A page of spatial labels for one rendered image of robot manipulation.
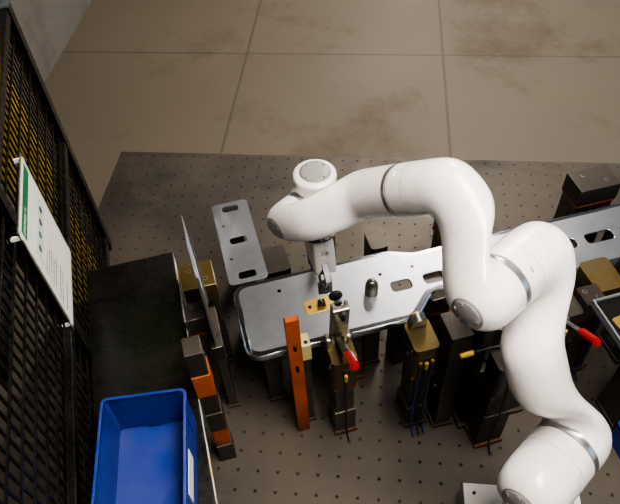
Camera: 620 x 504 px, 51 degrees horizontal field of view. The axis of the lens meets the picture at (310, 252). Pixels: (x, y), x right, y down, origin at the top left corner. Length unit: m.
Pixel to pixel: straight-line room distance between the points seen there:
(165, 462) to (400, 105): 2.77
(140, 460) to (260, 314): 0.43
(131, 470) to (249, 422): 0.46
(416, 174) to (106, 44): 3.73
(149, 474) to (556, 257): 0.87
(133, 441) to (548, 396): 0.81
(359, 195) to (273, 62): 3.08
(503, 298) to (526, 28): 3.67
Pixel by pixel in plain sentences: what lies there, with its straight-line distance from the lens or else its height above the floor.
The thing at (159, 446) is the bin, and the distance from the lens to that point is 1.42.
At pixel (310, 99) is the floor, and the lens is 3.83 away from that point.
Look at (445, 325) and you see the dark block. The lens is 1.42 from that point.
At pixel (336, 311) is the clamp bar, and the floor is 1.21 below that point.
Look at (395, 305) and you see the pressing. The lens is 1.58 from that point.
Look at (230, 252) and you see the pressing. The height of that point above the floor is 1.00.
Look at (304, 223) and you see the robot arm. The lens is 1.18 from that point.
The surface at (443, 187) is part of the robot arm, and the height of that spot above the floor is 1.61.
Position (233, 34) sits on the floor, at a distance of 4.46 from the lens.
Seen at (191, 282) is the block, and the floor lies 1.06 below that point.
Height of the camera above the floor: 2.29
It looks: 50 degrees down
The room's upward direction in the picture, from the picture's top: 4 degrees counter-clockwise
